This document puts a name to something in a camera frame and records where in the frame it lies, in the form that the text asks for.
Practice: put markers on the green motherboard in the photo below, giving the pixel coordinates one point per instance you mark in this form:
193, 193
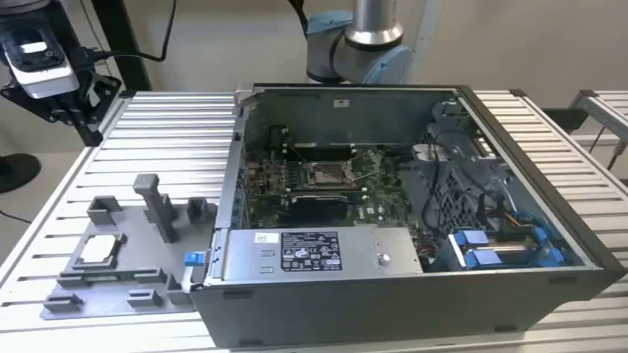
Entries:
386, 206

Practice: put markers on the silver power supply unit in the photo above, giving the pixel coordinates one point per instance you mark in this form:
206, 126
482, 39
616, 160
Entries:
245, 253

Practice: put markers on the black RAM slot bank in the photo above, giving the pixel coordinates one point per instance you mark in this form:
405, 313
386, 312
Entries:
321, 148
328, 190

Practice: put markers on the black open PC case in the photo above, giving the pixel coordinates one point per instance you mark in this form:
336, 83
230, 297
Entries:
342, 316

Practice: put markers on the silver CPU green edge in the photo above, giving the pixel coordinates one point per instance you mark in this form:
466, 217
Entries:
98, 249

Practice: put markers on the blue case latch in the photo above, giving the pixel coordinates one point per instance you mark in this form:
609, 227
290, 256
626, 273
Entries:
193, 258

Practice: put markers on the CPU socket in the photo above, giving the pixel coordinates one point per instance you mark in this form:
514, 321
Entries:
324, 173

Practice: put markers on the metal drive cage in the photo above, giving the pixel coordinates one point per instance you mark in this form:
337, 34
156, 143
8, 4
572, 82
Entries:
456, 191

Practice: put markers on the black round stand base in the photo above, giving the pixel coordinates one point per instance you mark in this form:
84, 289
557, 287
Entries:
17, 173

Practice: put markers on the blue disk carrier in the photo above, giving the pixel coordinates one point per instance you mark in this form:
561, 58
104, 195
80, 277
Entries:
484, 259
472, 237

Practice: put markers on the green RAM stick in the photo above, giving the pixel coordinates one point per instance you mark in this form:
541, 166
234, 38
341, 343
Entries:
114, 274

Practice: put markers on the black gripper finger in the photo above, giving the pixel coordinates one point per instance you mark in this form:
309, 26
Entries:
33, 104
105, 95

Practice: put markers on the black stand column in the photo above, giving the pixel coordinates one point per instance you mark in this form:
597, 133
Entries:
124, 44

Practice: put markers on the aluminium side table frame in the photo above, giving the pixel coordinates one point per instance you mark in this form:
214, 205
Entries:
600, 106

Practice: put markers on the grey parts rack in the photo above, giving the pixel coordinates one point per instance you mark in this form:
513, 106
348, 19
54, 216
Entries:
126, 257

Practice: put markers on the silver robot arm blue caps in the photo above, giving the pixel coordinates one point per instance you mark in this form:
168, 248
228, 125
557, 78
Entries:
372, 18

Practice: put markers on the white grey wrist camera box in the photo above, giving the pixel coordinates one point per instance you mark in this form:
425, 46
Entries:
44, 73

